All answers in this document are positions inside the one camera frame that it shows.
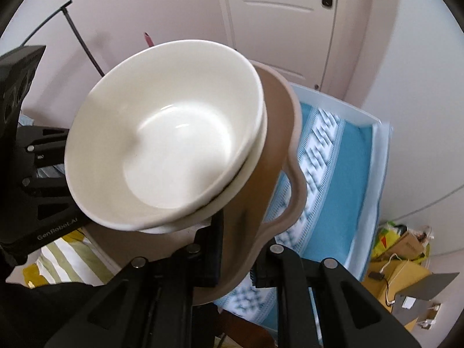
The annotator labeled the cream bowl with printed outside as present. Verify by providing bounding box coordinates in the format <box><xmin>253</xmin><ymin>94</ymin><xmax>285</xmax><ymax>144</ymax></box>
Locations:
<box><xmin>64</xmin><ymin>39</ymin><xmax>264</xmax><ymax>231</ymax></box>

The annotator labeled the white door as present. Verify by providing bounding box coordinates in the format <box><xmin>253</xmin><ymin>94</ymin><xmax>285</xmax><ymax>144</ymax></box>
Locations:
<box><xmin>212</xmin><ymin>0</ymin><xmax>374</xmax><ymax>93</ymax></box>

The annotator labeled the white cable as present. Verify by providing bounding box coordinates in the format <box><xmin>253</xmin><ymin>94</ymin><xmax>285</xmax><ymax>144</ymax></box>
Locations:
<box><xmin>377</xmin><ymin>254</ymin><xmax>404</xmax><ymax>306</ymax></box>

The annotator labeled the black metal stand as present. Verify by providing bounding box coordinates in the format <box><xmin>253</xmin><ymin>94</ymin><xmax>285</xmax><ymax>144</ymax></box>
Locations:
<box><xmin>0</xmin><ymin>0</ymin><xmax>106</xmax><ymax>77</ymax></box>

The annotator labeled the striped blanket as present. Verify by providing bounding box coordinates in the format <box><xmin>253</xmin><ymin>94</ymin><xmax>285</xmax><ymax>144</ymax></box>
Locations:
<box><xmin>22</xmin><ymin>228</ymin><xmax>120</xmax><ymax>289</ymax></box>

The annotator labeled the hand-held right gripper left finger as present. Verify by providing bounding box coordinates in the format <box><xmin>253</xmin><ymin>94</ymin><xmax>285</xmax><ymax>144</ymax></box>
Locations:
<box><xmin>43</xmin><ymin>210</ymin><xmax>225</xmax><ymax>348</ymax></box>

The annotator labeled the large cardboard box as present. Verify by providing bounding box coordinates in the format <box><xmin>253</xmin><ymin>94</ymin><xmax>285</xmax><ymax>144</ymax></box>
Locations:
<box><xmin>362</xmin><ymin>261</ymin><xmax>432</xmax><ymax>312</ymax></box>

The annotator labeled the blue patterned cloth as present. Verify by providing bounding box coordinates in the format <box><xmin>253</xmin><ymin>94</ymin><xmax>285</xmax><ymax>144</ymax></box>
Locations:
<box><xmin>214</xmin><ymin>101</ymin><xmax>381</xmax><ymax>325</ymax></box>

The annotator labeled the pink square bowl with handles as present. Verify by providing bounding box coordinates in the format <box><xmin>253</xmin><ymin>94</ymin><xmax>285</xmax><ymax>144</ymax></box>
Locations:
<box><xmin>83</xmin><ymin>61</ymin><xmax>309</xmax><ymax>307</ymax></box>

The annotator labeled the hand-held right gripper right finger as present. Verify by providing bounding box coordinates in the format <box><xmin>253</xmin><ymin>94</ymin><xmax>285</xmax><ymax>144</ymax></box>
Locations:
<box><xmin>250</xmin><ymin>244</ymin><xmax>423</xmax><ymax>348</ymax></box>

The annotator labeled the small cardboard box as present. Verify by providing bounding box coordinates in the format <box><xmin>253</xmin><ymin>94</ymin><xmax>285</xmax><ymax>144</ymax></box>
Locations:
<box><xmin>391</xmin><ymin>230</ymin><xmax>425</xmax><ymax>262</ymax></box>

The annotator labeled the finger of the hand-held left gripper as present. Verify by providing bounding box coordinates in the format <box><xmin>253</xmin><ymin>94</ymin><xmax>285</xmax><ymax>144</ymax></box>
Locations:
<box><xmin>16</xmin><ymin>126</ymin><xmax>72</xmax><ymax>165</ymax></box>
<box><xmin>16</xmin><ymin>166</ymin><xmax>79</xmax><ymax>219</ymax></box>

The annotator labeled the grey flat panel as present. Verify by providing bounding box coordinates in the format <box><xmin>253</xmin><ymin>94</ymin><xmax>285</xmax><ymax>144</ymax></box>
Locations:
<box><xmin>395</xmin><ymin>272</ymin><xmax>461</xmax><ymax>325</ymax></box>

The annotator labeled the yellow plastic bag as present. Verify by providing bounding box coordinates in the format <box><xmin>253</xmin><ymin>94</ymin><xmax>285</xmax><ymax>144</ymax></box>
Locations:
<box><xmin>373</xmin><ymin>221</ymin><xmax>432</xmax><ymax>265</ymax></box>

